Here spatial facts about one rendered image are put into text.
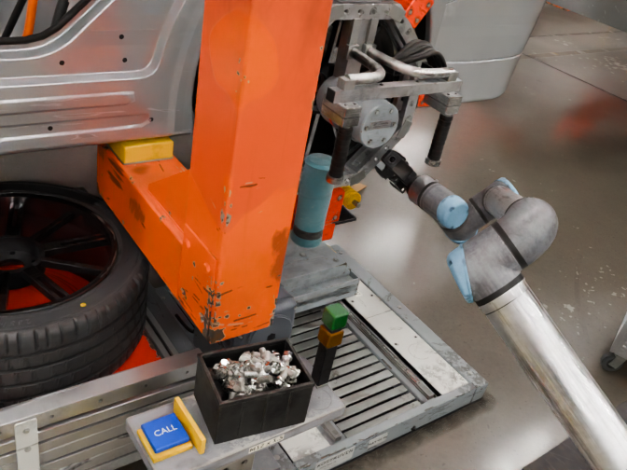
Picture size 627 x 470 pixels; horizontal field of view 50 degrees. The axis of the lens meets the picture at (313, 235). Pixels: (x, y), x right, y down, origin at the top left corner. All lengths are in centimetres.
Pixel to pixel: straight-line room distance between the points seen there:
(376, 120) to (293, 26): 64
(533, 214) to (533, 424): 100
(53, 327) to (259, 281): 45
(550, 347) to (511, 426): 83
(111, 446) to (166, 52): 92
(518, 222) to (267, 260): 53
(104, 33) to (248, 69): 56
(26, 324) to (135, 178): 44
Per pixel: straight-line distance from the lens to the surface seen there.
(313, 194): 180
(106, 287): 164
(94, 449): 168
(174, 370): 161
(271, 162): 127
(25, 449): 158
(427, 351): 230
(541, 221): 150
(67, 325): 155
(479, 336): 258
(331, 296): 233
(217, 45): 123
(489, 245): 146
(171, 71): 171
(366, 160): 205
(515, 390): 243
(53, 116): 165
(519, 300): 148
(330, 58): 193
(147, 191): 166
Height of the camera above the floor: 152
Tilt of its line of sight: 32 degrees down
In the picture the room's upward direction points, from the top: 12 degrees clockwise
